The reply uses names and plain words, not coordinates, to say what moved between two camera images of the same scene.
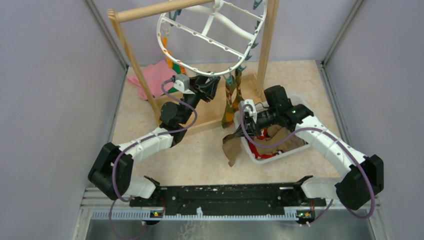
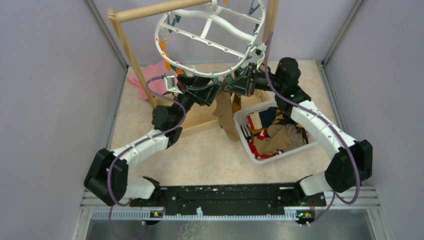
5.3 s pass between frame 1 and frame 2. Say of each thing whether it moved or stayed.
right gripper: moved
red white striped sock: stayed
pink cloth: stayed
